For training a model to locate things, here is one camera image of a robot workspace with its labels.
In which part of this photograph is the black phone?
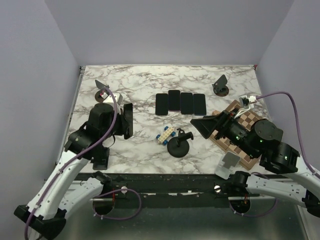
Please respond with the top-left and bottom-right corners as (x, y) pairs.
(180, 92), (194, 115)
(123, 103), (133, 140)
(155, 93), (169, 116)

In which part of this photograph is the toy brick car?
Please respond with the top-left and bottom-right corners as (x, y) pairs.
(156, 126), (176, 146)

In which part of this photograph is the blue-edged phone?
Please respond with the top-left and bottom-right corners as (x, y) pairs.
(193, 93), (207, 116)

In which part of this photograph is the black folding phone stand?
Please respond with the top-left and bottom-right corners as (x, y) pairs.
(91, 145), (110, 171)

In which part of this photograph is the round wooden stand right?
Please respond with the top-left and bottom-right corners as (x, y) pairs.
(212, 74), (229, 97)

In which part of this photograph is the white plastic phone stand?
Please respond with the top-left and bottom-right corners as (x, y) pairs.
(215, 151), (241, 180)

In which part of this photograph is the black pole phone stand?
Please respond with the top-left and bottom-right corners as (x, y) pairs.
(167, 128), (194, 158)

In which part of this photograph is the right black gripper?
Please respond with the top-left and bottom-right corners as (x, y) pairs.
(189, 107), (258, 158)

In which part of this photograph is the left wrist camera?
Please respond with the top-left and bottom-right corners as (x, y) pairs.
(98, 92), (123, 105)

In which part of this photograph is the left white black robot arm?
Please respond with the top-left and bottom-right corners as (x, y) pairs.
(14, 103), (133, 240)

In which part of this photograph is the wooden chessboard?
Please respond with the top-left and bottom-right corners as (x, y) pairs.
(209, 110), (261, 170)

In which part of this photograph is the small wooden block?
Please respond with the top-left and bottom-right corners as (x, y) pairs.
(212, 110), (220, 116)

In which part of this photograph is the round wooden base stand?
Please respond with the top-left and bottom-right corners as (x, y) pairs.
(94, 79), (110, 103)

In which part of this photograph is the aluminium frame rail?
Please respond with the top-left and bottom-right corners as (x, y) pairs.
(37, 65), (307, 201)

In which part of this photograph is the black smartphone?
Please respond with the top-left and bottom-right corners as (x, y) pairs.
(168, 89), (181, 112)

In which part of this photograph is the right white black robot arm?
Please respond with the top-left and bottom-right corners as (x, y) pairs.
(190, 110), (320, 217)

